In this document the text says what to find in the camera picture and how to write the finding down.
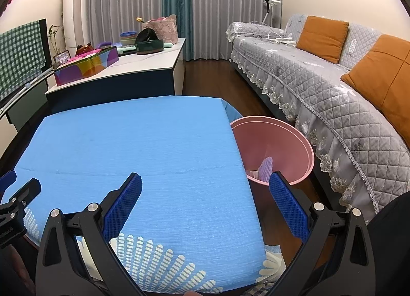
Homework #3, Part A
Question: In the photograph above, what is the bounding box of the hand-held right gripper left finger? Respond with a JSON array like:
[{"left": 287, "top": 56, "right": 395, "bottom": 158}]
[{"left": 35, "top": 172, "right": 152, "bottom": 296}]

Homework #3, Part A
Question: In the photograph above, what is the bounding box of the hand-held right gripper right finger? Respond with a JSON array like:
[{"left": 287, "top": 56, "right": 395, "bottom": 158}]
[{"left": 268, "top": 170, "right": 378, "bottom": 296}]

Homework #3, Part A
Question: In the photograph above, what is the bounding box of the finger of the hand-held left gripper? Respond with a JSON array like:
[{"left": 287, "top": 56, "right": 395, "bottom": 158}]
[
  {"left": 0, "top": 170, "right": 17, "bottom": 194},
  {"left": 9, "top": 178, "right": 42, "bottom": 208}
]

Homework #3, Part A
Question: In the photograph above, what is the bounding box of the purple foam net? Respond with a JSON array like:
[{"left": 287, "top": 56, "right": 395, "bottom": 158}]
[{"left": 258, "top": 156, "right": 274, "bottom": 183}]

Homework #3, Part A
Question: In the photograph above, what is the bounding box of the pink plastic bin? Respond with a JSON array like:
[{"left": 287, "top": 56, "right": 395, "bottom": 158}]
[{"left": 230, "top": 116, "right": 315, "bottom": 186}]

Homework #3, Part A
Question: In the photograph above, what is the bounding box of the blue tablecloth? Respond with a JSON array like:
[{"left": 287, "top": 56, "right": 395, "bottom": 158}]
[{"left": 5, "top": 95, "right": 285, "bottom": 296}]

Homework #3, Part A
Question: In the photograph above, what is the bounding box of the dark green television stand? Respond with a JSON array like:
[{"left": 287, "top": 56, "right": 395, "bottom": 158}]
[{"left": 0, "top": 70, "right": 53, "bottom": 130}]

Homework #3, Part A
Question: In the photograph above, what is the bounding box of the person's dark clothing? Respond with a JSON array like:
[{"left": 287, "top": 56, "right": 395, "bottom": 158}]
[{"left": 367, "top": 192, "right": 410, "bottom": 296}]

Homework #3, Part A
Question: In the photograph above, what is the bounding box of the green checked cloth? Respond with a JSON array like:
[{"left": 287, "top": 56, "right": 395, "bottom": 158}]
[{"left": 0, "top": 20, "right": 44, "bottom": 101}]

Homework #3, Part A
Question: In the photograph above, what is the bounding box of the colorful cardboard box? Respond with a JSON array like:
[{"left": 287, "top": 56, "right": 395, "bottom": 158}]
[{"left": 53, "top": 47, "right": 119, "bottom": 87}]

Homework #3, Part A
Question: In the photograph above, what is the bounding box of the grey quilted sofa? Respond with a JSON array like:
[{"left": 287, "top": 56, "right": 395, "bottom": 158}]
[{"left": 225, "top": 14, "right": 410, "bottom": 216}]

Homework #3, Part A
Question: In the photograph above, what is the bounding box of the pink plastic plate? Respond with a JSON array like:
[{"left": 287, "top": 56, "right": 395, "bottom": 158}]
[{"left": 66, "top": 53, "right": 100, "bottom": 66}]

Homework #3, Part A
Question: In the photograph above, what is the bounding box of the black television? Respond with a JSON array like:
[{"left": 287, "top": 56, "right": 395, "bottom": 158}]
[{"left": 0, "top": 18, "right": 52, "bottom": 104}]

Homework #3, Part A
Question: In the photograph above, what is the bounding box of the white coffee table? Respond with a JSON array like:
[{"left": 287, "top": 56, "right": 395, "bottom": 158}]
[{"left": 45, "top": 37, "right": 187, "bottom": 114}]

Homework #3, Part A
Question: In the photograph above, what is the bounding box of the orange cushion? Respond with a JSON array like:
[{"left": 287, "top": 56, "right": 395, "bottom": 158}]
[
  {"left": 296, "top": 15, "right": 350, "bottom": 64},
  {"left": 340, "top": 34, "right": 410, "bottom": 141}
]

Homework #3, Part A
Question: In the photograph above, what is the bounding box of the thin potted plant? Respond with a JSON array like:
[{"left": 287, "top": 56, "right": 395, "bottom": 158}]
[{"left": 48, "top": 25, "right": 64, "bottom": 56}]

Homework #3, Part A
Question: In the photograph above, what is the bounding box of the green round tin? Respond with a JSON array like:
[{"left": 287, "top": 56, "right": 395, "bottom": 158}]
[{"left": 135, "top": 39, "right": 165, "bottom": 55}]

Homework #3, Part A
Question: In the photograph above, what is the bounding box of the mint green board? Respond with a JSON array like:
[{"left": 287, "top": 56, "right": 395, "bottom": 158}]
[{"left": 117, "top": 42, "right": 175, "bottom": 51}]

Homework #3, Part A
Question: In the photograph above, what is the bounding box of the stack of colored bowls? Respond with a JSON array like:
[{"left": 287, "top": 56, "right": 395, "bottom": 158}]
[{"left": 120, "top": 30, "right": 139, "bottom": 46}]

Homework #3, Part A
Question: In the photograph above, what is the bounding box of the white power strip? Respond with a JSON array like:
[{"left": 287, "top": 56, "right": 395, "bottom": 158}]
[{"left": 267, "top": 32, "right": 300, "bottom": 45}]

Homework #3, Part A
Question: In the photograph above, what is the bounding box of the black pouch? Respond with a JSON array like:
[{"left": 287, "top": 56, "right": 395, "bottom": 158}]
[{"left": 135, "top": 28, "right": 159, "bottom": 43}]

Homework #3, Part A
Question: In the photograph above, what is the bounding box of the pink patterned bag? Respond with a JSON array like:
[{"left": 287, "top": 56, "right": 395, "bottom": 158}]
[{"left": 141, "top": 14, "right": 178, "bottom": 45}]

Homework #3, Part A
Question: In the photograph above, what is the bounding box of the white tower air conditioner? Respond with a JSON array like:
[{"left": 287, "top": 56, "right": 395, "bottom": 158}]
[{"left": 62, "top": 0, "right": 88, "bottom": 56}]

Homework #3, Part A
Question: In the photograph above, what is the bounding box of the white floor lamp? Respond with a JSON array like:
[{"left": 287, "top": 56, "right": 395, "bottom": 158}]
[{"left": 261, "top": 0, "right": 281, "bottom": 27}]

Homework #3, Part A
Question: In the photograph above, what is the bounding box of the small photo frame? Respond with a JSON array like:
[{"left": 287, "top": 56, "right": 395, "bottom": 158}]
[{"left": 53, "top": 51, "right": 71, "bottom": 66}]

